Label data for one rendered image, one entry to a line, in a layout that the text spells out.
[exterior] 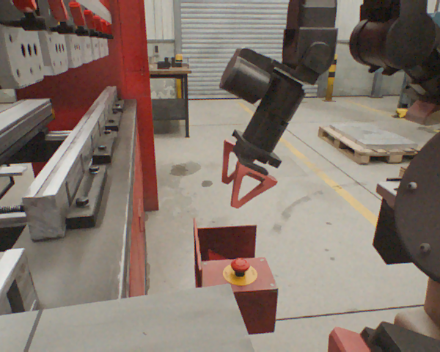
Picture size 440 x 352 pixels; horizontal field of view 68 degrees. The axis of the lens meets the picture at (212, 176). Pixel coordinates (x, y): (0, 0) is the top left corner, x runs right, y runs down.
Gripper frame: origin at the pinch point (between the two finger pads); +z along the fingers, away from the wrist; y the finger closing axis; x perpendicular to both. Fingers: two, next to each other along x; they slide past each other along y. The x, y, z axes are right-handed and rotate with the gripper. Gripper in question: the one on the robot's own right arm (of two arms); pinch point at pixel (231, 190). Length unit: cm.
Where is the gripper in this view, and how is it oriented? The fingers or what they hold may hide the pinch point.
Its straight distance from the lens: 56.2
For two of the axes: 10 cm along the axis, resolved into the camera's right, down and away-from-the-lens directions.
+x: 8.8, 3.8, 2.7
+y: 1.2, 3.8, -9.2
